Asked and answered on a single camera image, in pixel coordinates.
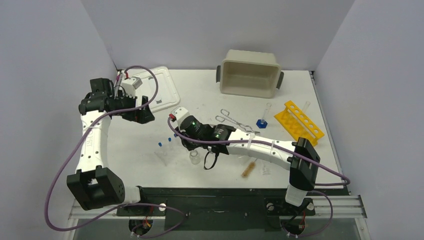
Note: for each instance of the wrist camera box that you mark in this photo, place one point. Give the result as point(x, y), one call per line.
point(180, 113)
point(130, 85)

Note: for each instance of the yellow test tube rack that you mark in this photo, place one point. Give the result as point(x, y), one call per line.
point(298, 125)

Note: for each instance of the large clear test tube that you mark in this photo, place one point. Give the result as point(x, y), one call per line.
point(305, 107)

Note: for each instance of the graduated cylinder blue base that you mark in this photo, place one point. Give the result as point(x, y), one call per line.
point(262, 123)

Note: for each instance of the small glass jar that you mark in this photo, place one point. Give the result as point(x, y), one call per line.
point(194, 157)

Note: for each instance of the test tube brush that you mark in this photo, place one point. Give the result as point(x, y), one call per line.
point(249, 169)

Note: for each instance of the metal crucible tongs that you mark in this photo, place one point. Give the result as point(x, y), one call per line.
point(225, 116)

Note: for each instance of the white plastic tub lid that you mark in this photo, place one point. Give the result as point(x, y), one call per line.
point(167, 95)

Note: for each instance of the beige plastic tub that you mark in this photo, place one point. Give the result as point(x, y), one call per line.
point(249, 74)

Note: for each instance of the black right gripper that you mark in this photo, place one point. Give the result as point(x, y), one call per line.
point(184, 137)

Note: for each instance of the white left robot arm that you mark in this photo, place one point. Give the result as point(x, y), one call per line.
point(93, 184)

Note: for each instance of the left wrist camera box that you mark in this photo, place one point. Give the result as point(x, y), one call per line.
point(130, 85)

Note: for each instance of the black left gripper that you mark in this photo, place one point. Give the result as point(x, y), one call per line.
point(142, 116)

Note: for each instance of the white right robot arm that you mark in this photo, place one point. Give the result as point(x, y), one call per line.
point(298, 157)

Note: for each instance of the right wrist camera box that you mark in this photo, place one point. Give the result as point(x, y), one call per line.
point(180, 113)

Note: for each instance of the clear glass funnel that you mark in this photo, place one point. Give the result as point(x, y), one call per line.
point(265, 169)

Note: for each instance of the black base frame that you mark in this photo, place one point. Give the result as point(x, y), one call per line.
point(224, 209)

